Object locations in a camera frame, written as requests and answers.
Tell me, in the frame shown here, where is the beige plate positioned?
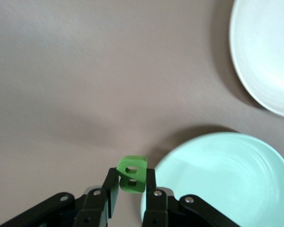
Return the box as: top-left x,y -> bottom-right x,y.
230,0 -> 284,120

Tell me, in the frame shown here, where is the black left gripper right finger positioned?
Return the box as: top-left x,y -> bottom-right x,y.
142,168 -> 237,227

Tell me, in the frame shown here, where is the green plate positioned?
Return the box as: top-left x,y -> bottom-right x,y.
141,131 -> 284,227

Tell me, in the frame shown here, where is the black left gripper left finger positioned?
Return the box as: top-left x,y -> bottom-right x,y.
0,167 -> 121,227

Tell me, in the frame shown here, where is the green letter B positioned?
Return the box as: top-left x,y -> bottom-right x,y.
116,155 -> 148,194

